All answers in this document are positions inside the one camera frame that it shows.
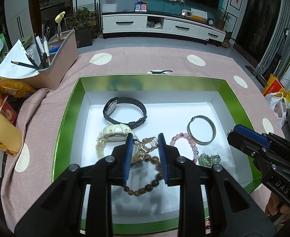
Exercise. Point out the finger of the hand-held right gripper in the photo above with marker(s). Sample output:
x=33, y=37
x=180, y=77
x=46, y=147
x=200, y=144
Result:
x=244, y=143
x=251, y=134

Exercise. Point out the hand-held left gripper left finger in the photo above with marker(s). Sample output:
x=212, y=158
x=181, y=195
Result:
x=127, y=160

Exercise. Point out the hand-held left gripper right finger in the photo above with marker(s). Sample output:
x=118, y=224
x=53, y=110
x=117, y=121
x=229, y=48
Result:
x=163, y=160

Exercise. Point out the silver bangle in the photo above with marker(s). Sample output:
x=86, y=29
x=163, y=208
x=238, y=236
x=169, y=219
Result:
x=213, y=132

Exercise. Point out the white wristwatch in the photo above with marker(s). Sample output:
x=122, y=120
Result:
x=112, y=130

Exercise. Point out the black wristwatch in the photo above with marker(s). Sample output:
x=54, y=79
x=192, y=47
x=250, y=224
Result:
x=110, y=108

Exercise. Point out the green cardboard box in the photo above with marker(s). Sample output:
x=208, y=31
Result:
x=68, y=118

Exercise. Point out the person's right hand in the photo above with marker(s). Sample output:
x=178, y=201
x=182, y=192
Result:
x=274, y=206

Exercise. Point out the white plastic bag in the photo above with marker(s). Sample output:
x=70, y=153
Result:
x=277, y=108

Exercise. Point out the yellow red paper bag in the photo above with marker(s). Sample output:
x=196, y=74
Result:
x=272, y=86

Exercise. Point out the pink polka dot tablecloth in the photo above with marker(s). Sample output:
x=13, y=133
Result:
x=48, y=108

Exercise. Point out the small potted plant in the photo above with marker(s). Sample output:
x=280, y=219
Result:
x=227, y=40

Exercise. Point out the grey striped curtain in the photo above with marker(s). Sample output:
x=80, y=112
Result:
x=281, y=29

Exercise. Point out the tall potted plant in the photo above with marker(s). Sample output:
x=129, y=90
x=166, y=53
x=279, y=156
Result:
x=221, y=19

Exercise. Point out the pink desk organizer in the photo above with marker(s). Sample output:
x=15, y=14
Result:
x=61, y=61

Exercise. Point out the small alarm clock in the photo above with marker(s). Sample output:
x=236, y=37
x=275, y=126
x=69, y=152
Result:
x=210, y=21

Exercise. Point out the yellow snack packets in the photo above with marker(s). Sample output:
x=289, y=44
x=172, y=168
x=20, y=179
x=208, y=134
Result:
x=1, y=133

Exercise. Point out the yellow white desk calendar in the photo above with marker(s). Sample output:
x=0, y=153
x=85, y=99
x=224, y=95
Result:
x=199, y=14

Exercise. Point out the yellow snack packet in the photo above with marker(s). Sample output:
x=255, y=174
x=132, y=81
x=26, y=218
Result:
x=14, y=87

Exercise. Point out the white television cabinet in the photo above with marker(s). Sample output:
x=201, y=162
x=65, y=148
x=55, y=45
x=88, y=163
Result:
x=125, y=23

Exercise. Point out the small white device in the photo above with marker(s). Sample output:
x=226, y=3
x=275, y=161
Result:
x=186, y=13

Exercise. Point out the red snack packets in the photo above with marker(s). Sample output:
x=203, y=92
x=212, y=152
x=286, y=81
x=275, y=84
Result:
x=1, y=103

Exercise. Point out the black plant stand with plants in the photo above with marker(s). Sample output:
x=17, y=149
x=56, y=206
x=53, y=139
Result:
x=83, y=29

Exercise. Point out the black pencil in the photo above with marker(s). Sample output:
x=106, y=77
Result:
x=23, y=64

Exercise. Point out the white paper sheets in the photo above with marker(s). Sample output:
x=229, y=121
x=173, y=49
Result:
x=11, y=64

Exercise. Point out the clear plastic storage bin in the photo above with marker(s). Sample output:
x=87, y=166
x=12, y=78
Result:
x=117, y=5

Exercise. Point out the yellow hand back scratcher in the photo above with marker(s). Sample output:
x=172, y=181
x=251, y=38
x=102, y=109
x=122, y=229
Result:
x=60, y=17

